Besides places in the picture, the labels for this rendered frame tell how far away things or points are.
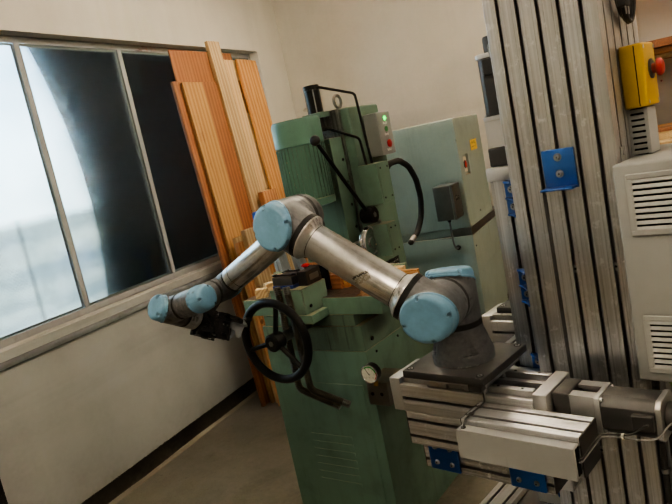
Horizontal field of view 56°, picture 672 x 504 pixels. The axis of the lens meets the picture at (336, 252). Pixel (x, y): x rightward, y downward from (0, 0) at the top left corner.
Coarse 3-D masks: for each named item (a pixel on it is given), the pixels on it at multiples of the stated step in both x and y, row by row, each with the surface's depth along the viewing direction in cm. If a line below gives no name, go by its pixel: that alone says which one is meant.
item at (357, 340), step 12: (360, 324) 208; (372, 324) 212; (384, 324) 218; (396, 324) 224; (312, 336) 219; (324, 336) 216; (336, 336) 213; (348, 336) 210; (360, 336) 207; (372, 336) 210; (384, 336) 217; (324, 348) 217; (336, 348) 214; (348, 348) 211; (360, 348) 208
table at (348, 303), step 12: (348, 288) 218; (252, 300) 231; (324, 300) 212; (336, 300) 209; (348, 300) 206; (360, 300) 203; (372, 300) 201; (264, 312) 229; (312, 312) 208; (324, 312) 210; (336, 312) 210; (348, 312) 207; (360, 312) 204; (372, 312) 202; (384, 312) 201
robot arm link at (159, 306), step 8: (160, 296) 174; (168, 296) 177; (152, 304) 175; (160, 304) 173; (168, 304) 174; (152, 312) 174; (160, 312) 172; (168, 312) 174; (160, 320) 174; (168, 320) 175; (176, 320) 176; (184, 320) 179
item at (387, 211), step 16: (352, 112) 231; (368, 112) 240; (352, 128) 230; (352, 144) 231; (352, 160) 233; (368, 160) 238; (384, 160) 247; (352, 176) 234; (384, 208) 244; (368, 224) 236; (400, 240) 253; (384, 256) 242; (400, 256) 252
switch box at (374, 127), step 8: (376, 112) 234; (384, 112) 238; (368, 120) 235; (376, 120) 233; (368, 128) 236; (376, 128) 234; (368, 136) 237; (376, 136) 235; (384, 136) 236; (392, 136) 241; (376, 144) 236; (384, 144) 236; (392, 144) 241; (376, 152) 237; (384, 152) 235; (392, 152) 241
